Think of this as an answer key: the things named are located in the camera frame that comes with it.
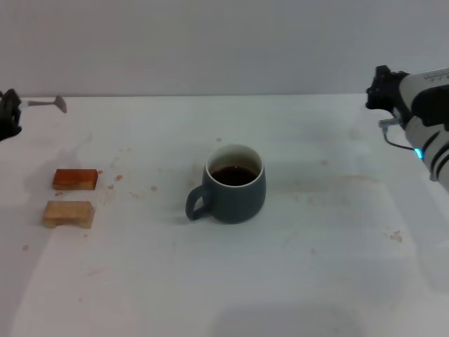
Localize dark red wooden block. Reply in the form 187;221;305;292
52;168;99;191

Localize grey right wrist cable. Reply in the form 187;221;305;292
378;117;417;153

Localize light blue handled metal spoon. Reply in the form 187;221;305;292
20;95;68;114

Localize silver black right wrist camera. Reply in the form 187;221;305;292
399;66;449;131

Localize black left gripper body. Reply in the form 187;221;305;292
0;91;11;142

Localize grey ceramic coffee cup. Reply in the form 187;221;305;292
185;143;267;225

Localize light tan wooden block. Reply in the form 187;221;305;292
42;200;95;230

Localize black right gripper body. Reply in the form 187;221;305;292
387;70;412;123

